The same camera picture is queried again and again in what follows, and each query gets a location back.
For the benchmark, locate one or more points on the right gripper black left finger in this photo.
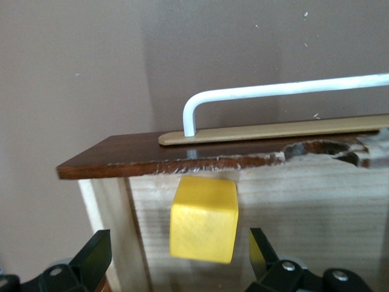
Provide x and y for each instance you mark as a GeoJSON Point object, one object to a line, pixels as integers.
{"type": "Point", "coordinates": [91, 261]}

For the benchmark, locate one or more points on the light wood drawer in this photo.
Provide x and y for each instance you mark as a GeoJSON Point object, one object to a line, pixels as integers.
{"type": "Point", "coordinates": [304, 213]}

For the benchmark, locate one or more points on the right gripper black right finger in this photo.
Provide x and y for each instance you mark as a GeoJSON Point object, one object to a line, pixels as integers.
{"type": "Point", "coordinates": [273, 273]}

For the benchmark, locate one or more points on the yellow wooden block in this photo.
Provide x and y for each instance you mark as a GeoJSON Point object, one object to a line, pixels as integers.
{"type": "Point", "coordinates": [203, 219]}

